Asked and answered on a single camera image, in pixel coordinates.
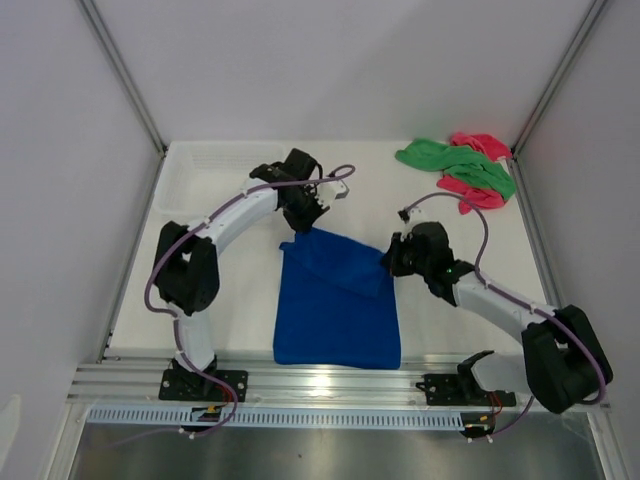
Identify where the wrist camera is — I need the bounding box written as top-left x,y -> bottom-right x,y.
398,207 -> 424,237
317,180 -> 350,205

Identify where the aluminium frame rail right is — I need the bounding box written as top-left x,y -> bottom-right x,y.
507,156 -> 570,306

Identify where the aluminium frame post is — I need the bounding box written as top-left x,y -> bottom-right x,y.
511,0 -> 612,158
75,0 -> 168,158

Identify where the aluminium frame post right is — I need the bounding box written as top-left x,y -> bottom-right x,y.
511,0 -> 612,158

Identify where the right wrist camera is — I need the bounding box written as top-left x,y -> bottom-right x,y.
398,207 -> 424,237

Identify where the pink towel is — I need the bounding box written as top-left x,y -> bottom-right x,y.
437,132 -> 512,210

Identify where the green towel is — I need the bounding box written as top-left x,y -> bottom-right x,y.
394,138 -> 516,201

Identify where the blue towel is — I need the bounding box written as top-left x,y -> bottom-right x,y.
273,229 -> 401,370

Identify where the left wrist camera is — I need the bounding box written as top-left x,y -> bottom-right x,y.
317,180 -> 350,205

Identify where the aluminium frame post left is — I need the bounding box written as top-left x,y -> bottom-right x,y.
75,0 -> 168,158

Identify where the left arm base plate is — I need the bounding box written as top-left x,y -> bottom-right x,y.
158,369 -> 249,403

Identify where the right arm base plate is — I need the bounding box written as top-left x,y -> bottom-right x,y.
415,373 -> 516,407

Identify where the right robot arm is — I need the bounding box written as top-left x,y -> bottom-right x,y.
381,222 -> 613,414

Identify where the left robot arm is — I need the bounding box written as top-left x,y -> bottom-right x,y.
144,148 -> 349,400

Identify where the white plastic basket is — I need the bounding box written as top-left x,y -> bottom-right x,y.
153,141 -> 286,223

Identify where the slotted cable duct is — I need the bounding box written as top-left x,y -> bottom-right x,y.
87,405 -> 464,431

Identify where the aluminium front rail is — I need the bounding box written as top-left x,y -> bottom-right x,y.
67,353 -> 466,409

